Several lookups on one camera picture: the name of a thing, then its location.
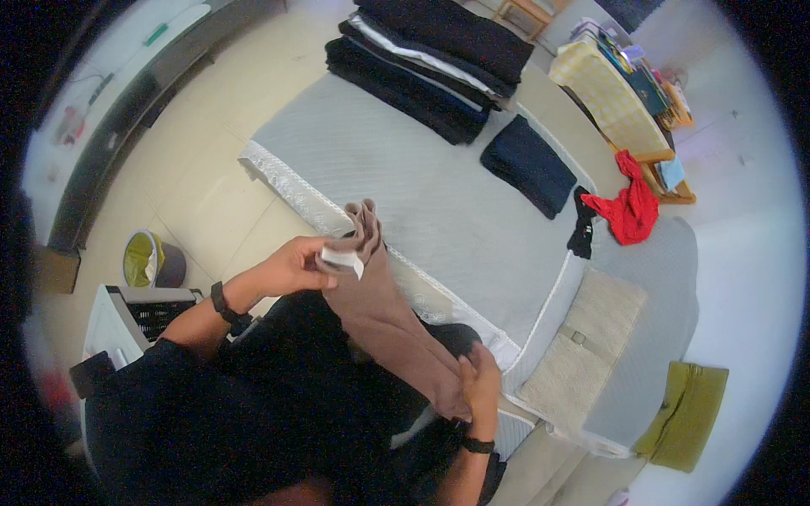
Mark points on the person's right hand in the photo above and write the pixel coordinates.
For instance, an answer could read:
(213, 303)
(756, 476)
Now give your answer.
(484, 392)

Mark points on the person's left hand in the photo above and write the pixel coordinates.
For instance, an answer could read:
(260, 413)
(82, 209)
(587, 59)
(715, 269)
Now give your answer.
(288, 269)

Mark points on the person's right fingers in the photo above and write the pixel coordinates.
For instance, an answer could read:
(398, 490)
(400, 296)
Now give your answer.
(466, 389)

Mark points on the brown tights garment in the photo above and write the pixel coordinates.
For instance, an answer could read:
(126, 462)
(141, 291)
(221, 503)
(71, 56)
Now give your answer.
(386, 316)

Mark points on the black wrist band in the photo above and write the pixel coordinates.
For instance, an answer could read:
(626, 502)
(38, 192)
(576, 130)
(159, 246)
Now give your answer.
(223, 305)
(478, 445)

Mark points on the beige folded knit garment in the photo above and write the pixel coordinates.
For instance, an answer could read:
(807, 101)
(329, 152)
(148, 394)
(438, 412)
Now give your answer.
(585, 354)

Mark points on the black sock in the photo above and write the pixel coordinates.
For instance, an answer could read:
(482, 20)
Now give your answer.
(582, 227)

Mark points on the bed with gray quilted cover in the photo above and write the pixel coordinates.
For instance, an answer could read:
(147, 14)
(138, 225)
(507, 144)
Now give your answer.
(411, 190)

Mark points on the gray quilted pillow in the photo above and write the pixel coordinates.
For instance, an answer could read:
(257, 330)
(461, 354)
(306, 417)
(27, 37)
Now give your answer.
(658, 284)

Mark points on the olive green folded garment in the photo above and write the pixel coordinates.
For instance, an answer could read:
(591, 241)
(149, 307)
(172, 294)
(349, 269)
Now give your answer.
(686, 414)

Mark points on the folded navy garment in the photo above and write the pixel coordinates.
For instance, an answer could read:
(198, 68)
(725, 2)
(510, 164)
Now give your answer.
(528, 166)

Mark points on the red garment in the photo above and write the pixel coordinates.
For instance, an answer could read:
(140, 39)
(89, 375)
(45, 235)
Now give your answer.
(629, 205)

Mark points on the person's body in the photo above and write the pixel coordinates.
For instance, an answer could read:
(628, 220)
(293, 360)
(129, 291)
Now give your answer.
(221, 430)

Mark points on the light blue cloth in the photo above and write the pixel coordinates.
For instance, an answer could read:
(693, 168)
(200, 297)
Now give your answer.
(672, 172)

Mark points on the wooden chair with checkered cloth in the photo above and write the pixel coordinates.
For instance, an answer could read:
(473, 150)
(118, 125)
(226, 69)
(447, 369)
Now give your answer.
(614, 107)

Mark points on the stack of dark folded clothes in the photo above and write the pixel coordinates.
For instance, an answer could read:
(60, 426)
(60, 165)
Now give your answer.
(430, 57)

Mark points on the bin with yellow-green bag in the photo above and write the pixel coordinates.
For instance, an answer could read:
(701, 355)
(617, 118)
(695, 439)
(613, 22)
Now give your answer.
(150, 259)

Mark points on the white laundry basket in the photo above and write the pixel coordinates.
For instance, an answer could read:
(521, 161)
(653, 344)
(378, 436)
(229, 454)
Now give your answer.
(130, 319)

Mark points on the pile of books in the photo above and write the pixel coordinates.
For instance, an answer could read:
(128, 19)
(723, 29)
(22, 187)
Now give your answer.
(639, 76)

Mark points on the wooden stool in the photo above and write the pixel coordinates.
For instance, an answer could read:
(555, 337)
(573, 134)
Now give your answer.
(525, 14)

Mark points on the dark low cabinet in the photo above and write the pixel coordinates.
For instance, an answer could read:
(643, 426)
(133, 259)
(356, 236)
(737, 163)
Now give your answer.
(126, 120)

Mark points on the green marker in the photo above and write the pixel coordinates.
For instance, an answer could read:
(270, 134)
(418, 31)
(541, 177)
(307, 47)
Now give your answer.
(155, 34)

